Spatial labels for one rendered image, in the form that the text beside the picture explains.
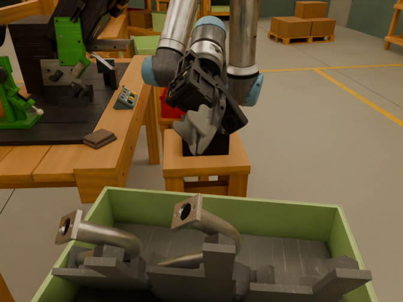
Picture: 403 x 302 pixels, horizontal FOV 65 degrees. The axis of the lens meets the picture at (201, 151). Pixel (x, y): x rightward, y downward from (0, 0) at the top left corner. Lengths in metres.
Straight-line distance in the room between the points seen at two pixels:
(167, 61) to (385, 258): 1.79
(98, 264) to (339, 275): 0.32
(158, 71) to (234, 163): 0.50
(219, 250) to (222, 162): 0.74
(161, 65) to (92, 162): 0.47
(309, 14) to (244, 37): 6.89
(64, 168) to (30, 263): 1.07
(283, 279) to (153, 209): 0.38
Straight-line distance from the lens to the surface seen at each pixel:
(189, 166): 1.14
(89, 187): 1.15
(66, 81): 1.67
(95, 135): 1.24
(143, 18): 4.59
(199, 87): 0.55
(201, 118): 0.53
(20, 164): 1.26
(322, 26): 7.65
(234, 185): 1.20
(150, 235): 0.89
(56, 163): 1.21
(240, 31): 1.01
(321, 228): 0.90
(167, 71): 0.80
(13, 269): 2.17
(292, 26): 7.24
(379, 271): 2.14
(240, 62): 1.04
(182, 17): 0.87
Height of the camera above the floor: 1.48
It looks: 31 degrees down
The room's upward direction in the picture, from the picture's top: straight up
